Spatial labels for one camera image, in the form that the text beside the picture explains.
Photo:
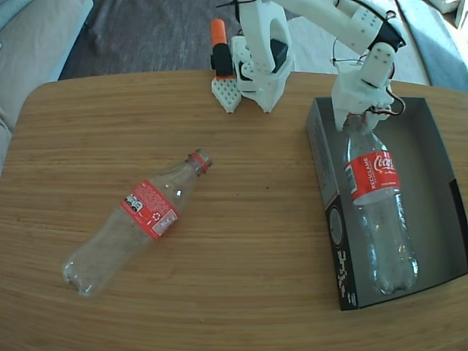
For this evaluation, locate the clear bottle red label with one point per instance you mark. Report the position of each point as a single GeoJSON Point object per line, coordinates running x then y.
{"type": "Point", "coordinates": [150, 212]}
{"type": "Point", "coordinates": [373, 179]}

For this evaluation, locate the grey cardboard box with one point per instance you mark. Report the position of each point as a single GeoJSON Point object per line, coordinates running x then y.
{"type": "Point", "coordinates": [431, 183]}

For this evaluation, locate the light grey sofa cushion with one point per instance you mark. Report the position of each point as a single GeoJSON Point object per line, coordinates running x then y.
{"type": "Point", "coordinates": [314, 53]}

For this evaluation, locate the blue grey cushion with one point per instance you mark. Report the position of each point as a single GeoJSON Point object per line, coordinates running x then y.
{"type": "Point", "coordinates": [438, 47]}

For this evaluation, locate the orange black clamp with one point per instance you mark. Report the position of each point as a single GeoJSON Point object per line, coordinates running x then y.
{"type": "Point", "coordinates": [218, 33]}

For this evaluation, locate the dark grey rug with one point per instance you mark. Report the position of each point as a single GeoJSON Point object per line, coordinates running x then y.
{"type": "Point", "coordinates": [146, 36]}

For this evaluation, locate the beige sofa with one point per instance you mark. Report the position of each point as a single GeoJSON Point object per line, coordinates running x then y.
{"type": "Point", "coordinates": [33, 66]}

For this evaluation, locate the light blue cushion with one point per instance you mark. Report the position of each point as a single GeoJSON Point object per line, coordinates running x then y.
{"type": "Point", "coordinates": [9, 11]}

